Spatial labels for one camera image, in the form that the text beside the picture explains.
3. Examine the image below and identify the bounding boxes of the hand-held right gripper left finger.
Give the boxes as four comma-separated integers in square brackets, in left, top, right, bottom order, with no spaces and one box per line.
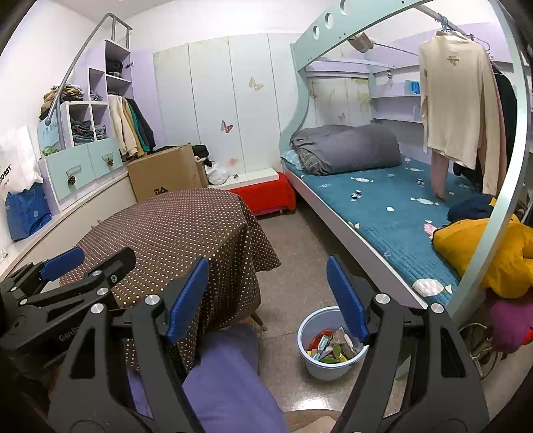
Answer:
[48,257,210,433]

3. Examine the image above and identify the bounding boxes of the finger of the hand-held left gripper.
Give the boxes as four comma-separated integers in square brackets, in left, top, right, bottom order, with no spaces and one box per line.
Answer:
[0,246,86,301]
[19,247,137,311]

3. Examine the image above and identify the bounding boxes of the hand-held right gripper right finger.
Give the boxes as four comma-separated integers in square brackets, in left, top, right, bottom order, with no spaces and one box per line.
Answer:
[326,255,490,433]

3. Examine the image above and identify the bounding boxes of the red snack wrapper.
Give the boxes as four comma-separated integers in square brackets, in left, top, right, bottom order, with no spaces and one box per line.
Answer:
[309,329,334,348]

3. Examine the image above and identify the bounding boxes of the light blue waste bin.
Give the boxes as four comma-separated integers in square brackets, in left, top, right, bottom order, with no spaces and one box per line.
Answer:
[297,306,371,370]

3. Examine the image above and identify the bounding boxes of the blue bag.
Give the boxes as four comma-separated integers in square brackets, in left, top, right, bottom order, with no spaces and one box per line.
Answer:
[5,182,53,242]

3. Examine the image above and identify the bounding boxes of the white curved low cabinet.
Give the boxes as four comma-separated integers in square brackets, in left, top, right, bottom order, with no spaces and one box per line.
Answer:
[0,171,138,284]

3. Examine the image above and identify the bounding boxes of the brown polka dot tablecloth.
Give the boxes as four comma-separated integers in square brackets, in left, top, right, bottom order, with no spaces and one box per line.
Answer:
[58,187,281,373]

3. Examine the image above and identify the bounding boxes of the teal quilted bedspread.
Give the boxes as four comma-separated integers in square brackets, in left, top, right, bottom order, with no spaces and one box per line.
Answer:
[287,154,496,297]

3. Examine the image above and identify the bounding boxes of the person's purple trouser leg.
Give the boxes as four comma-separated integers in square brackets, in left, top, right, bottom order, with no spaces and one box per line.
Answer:
[125,322,292,433]

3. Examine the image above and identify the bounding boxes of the pale green drawer cabinet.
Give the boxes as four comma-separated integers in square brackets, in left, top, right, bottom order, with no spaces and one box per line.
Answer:
[39,137,124,203]

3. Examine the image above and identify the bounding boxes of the white tote bag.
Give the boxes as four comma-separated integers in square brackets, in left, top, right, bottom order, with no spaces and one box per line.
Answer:
[0,125,44,194]

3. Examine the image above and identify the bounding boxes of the cardboard box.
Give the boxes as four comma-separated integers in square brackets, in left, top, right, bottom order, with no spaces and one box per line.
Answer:
[127,144,209,203]

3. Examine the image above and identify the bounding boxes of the yellow navy jacket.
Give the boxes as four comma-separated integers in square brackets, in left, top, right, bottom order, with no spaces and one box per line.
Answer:
[433,195,533,298]

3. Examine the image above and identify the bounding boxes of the red covered bench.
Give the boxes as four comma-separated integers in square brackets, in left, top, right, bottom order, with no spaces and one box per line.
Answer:
[227,168,297,217]

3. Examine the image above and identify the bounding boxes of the white plastic bag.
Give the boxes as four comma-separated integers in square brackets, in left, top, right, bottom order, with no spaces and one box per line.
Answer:
[206,162,231,186]

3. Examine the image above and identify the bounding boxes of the grey folded clothes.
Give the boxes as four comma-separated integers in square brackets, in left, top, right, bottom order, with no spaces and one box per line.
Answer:
[71,119,109,144]

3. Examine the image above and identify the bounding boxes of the grey plaid folded blanket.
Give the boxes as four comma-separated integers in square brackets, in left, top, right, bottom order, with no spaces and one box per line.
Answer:
[296,148,334,176]

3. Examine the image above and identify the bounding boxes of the green hanging garment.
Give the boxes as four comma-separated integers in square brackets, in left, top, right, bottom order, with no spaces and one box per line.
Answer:
[127,100,146,153]

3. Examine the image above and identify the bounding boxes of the dark hanging jacket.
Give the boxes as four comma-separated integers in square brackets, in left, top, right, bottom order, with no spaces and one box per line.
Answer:
[133,98,157,153]

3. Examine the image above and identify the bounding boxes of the cream hanging jacket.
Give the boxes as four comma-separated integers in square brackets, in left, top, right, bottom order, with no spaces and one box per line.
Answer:
[107,95,140,158]

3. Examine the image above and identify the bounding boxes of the black cloth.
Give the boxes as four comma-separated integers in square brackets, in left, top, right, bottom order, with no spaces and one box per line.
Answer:
[154,144,211,161]

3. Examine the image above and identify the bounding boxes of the light blue pillow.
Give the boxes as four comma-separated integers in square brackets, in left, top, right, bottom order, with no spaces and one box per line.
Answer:
[281,150,306,171]

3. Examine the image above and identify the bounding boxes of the grey folded duvet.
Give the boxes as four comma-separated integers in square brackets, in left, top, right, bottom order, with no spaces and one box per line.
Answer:
[290,124,402,176]

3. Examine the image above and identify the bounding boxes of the pink hanging garment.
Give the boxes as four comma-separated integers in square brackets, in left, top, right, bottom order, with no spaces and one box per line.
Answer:
[430,148,452,201]

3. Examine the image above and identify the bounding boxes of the chrome stool base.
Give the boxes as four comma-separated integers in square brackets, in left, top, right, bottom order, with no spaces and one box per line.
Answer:
[458,322,500,379]

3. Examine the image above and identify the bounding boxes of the brown folded clothes pile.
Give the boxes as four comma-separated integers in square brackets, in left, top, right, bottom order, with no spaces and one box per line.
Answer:
[40,83,84,119]

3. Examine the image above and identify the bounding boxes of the magenta garment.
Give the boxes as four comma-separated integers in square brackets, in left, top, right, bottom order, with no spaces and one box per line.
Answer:
[487,295,533,354]

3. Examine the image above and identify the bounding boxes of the purple white cubby shelf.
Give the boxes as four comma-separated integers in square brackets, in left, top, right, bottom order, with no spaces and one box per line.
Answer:
[39,39,134,153]

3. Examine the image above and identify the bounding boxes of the white wardrobe doors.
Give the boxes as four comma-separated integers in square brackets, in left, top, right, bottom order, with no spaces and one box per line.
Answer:
[153,32,302,178]

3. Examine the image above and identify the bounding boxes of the beige hanging sweater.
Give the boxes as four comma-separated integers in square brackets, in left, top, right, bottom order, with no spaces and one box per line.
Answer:
[417,32,506,196]

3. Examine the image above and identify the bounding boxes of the bed with teal quilt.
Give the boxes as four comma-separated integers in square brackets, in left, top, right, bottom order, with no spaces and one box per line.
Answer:
[279,0,531,325]

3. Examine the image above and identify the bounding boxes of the black hanging garment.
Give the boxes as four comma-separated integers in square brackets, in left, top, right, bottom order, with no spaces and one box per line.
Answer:
[452,62,519,196]

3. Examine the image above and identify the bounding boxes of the beige hanging cap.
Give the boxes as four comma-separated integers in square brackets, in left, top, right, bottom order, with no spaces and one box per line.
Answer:
[350,33,374,53]

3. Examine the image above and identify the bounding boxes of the white bed frame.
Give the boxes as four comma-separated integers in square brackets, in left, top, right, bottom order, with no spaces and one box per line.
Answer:
[283,169,459,325]

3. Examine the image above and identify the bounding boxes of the purple white wall shelf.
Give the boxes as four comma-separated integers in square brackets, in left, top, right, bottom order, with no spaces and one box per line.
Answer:
[306,56,425,126]

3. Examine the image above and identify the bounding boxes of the grey curved metal rail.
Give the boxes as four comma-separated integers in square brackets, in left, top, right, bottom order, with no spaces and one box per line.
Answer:
[45,12,133,126]

